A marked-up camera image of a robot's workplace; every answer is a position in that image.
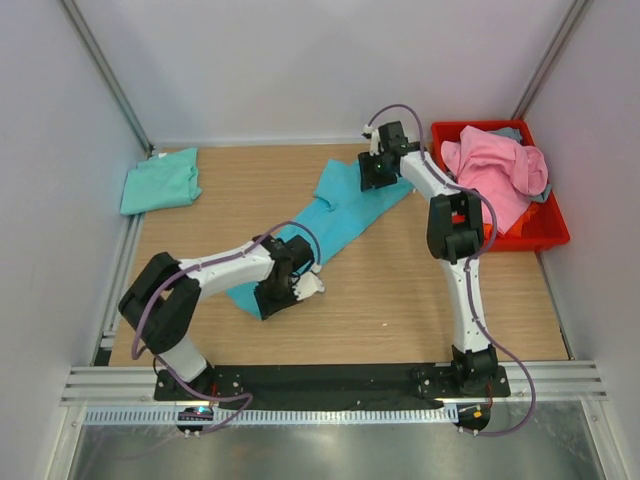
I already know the blue t shirt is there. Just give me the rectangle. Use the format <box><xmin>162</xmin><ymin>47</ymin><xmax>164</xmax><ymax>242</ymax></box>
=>
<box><xmin>224</xmin><ymin>158</ymin><xmax>417</xmax><ymax>319</ymax></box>

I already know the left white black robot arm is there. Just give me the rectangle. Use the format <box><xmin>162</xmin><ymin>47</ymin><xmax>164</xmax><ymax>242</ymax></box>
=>
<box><xmin>118</xmin><ymin>234</ymin><xmax>325</xmax><ymax>400</ymax></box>

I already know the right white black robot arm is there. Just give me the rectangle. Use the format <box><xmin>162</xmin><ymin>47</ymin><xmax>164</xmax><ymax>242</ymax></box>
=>
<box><xmin>358</xmin><ymin>121</ymin><xmax>498</xmax><ymax>396</ymax></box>

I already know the pink t shirt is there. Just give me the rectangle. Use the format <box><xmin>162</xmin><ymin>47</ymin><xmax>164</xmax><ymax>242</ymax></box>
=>
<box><xmin>440</xmin><ymin>126</ymin><xmax>549</xmax><ymax>233</ymax></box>

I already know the grey t shirt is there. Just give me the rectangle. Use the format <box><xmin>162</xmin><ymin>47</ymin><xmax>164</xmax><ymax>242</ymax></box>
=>
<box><xmin>491</xmin><ymin>127</ymin><xmax>552</xmax><ymax>204</ymax></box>

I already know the orange garment in bin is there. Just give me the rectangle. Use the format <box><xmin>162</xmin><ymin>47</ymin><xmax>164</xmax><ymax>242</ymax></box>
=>
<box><xmin>482</xmin><ymin>202</ymin><xmax>540</xmax><ymax>240</ymax></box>

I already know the folded mint green t shirt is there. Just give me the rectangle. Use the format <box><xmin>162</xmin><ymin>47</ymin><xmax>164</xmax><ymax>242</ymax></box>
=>
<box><xmin>120</xmin><ymin>148</ymin><xmax>202</xmax><ymax>216</ymax></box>

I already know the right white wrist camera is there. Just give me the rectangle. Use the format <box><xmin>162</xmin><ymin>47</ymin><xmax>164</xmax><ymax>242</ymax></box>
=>
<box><xmin>362</xmin><ymin>124</ymin><xmax>382</xmax><ymax>155</ymax></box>

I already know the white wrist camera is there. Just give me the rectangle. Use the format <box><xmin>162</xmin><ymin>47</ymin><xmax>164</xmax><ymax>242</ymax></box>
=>
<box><xmin>293</xmin><ymin>271</ymin><xmax>325</xmax><ymax>302</ymax></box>
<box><xmin>362</xmin><ymin>124</ymin><xmax>382</xmax><ymax>155</ymax></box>

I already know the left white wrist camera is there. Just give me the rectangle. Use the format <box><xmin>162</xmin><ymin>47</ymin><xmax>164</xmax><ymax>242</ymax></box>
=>
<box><xmin>293</xmin><ymin>271</ymin><xmax>325</xmax><ymax>302</ymax></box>

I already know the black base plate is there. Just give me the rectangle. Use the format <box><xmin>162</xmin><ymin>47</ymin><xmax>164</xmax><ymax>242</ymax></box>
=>
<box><xmin>152</xmin><ymin>362</ymin><xmax>511</xmax><ymax>412</ymax></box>

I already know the slotted white cable duct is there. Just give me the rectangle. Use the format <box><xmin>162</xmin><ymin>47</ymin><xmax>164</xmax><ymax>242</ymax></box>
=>
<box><xmin>83</xmin><ymin>404</ymin><xmax>458</xmax><ymax>427</ymax></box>

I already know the aluminium frame rail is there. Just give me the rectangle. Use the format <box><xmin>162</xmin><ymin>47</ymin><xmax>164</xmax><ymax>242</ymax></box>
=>
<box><xmin>61</xmin><ymin>360</ymin><xmax>608</xmax><ymax>405</ymax></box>

